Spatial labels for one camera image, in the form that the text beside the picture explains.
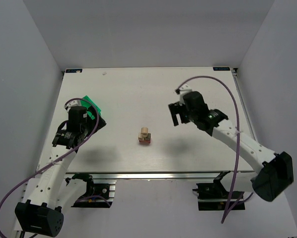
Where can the aluminium front frame rail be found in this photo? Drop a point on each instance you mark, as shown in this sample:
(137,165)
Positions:
(155,176)

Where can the green plastic tray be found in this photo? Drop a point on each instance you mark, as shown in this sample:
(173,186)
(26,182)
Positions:
(90,105)

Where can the aluminium right frame rail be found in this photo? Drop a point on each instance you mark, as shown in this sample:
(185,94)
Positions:
(249,116)

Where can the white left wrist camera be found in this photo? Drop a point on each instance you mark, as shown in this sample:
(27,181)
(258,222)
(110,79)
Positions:
(72,103)

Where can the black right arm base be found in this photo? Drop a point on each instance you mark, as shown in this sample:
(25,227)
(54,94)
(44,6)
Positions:
(211,194)

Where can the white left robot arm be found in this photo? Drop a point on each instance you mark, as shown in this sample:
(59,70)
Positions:
(43,211)

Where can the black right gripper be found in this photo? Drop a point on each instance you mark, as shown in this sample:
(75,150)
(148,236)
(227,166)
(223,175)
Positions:
(179,112)

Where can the wood cylinder block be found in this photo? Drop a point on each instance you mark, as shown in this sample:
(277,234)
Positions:
(144,132)

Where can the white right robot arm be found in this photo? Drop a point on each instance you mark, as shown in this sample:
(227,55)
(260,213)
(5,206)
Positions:
(272,172)

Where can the blue corner label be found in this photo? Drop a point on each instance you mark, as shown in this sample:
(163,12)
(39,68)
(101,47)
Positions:
(79,70)
(221,68)

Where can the blue left corner label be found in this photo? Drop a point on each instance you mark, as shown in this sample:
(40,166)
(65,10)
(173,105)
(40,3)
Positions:
(79,70)

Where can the aluminium frame rail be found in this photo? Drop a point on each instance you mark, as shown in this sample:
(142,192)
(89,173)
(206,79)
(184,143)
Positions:
(249,116)
(155,176)

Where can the red wood block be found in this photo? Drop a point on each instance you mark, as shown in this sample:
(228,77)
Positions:
(142,141)

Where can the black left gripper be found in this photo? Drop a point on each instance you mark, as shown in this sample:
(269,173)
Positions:
(99,121)

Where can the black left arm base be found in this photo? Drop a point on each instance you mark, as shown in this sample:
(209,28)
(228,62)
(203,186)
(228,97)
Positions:
(98,194)

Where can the blue right corner label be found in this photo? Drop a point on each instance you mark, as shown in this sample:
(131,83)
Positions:
(221,68)

